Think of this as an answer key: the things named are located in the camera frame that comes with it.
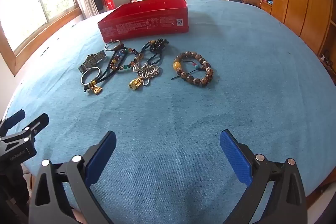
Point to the silver metal wristwatch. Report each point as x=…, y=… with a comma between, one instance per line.
x=92, y=61

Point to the blue tablecloth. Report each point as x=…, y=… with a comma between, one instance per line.
x=236, y=69

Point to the red bag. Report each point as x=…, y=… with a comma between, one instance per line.
x=109, y=1

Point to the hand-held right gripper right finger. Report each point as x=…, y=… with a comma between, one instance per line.
x=236, y=158

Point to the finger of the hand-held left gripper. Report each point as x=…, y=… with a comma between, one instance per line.
x=36, y=123
x=13, y=117

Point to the plain silver bangle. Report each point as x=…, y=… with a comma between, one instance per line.
x=83, y=80

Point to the large wooden frame window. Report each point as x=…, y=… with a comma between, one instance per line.
x=31, y=3

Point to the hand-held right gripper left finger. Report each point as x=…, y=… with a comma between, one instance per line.
x=101, y=158

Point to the red tin box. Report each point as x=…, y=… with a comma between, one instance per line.
x=144, y=24

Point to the wooden desk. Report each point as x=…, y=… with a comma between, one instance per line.
x=256, y=2

